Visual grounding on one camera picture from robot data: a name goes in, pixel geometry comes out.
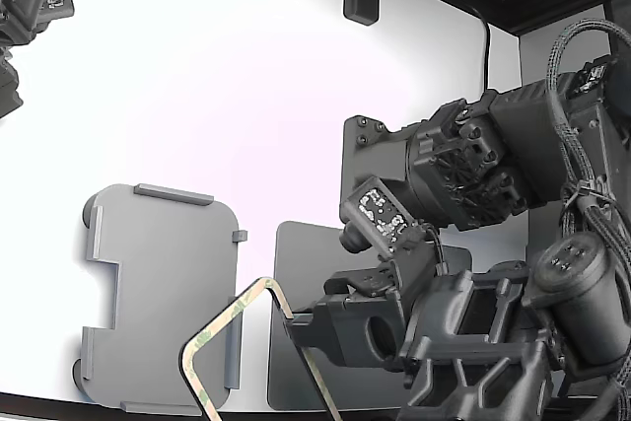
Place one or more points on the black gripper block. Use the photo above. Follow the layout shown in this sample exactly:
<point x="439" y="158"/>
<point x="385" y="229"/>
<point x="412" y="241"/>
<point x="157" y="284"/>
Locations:
<point x="360" y="327"/>

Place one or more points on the tan rectangular frame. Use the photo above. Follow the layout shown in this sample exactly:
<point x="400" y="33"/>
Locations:
<point x="235" y="307"/>

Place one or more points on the black six-joint robot arm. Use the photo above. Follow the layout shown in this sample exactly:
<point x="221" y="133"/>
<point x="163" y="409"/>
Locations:
<point x="522" y="110"/>

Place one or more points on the grey holder plate with rails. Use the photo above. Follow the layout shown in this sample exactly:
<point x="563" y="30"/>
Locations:
<point x="167" y="268"/>

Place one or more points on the grey flat mat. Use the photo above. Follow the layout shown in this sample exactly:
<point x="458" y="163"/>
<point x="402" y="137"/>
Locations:
<point x="296" y="263"/>

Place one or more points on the black machine assembly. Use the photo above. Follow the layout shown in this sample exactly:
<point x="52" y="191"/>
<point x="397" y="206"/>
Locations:
<point x="15" y="12"/>

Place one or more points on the wrist camera with circuit board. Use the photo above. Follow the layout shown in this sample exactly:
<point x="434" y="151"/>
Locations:
<point x="379" y="209"/>

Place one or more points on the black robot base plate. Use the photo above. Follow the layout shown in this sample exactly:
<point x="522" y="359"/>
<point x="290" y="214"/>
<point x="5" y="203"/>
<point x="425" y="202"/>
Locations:
<point x="374" y="160"/>

